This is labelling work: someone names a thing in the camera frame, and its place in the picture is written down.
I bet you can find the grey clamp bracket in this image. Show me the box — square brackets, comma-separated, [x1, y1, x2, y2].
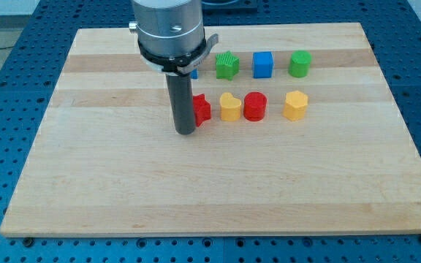
[177, 34, 219, 75]

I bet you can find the blue cube block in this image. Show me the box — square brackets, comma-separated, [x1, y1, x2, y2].
[252, 51, 274, 79]

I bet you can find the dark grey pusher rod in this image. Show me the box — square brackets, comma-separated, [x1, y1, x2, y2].
[166, 75, 196, 135]

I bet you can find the red star block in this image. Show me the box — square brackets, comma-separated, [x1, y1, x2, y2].
[193, 94, 211, 127]

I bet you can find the small blue block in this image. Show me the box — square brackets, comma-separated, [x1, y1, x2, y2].
[191, 69, 198, 80]

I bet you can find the red cylinder block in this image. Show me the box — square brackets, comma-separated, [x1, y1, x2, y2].
[243, 92, 268, 121]

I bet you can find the green cylinder block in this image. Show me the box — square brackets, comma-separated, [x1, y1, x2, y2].
[288, 50, 312, 77]

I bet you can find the green star block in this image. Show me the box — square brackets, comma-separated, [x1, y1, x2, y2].
[216, 51, 240, 80]

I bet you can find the yellow heart block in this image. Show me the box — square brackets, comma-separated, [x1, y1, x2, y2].
[219, 92, 242, 121]

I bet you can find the yellow hexagon block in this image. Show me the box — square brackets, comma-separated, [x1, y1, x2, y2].
[282, 91, 308, 121]

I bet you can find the light wooden board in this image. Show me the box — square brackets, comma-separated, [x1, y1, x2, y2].
[0, 23, 421, 238]

